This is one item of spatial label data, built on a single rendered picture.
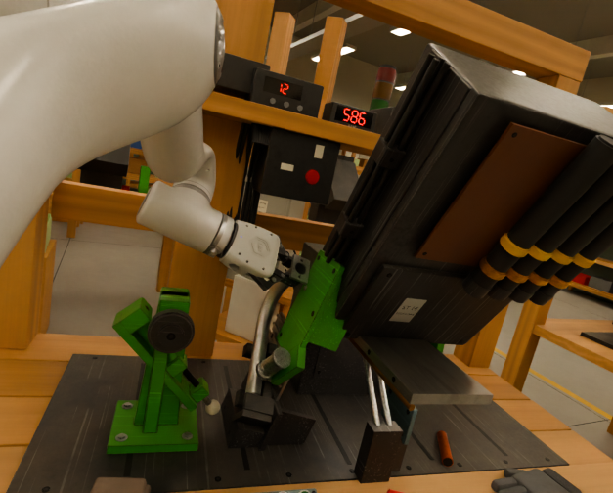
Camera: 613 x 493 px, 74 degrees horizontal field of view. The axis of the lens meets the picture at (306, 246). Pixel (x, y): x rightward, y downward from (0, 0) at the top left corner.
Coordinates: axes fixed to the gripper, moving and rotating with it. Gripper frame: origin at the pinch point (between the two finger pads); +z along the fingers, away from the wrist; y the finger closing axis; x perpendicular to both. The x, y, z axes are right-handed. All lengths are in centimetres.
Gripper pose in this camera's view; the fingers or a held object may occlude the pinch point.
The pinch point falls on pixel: (291, 271)
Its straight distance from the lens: 84.3
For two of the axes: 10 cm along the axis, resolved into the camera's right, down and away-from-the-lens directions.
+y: 1.3, -8.1, 5.8
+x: -5.8, 4.1, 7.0
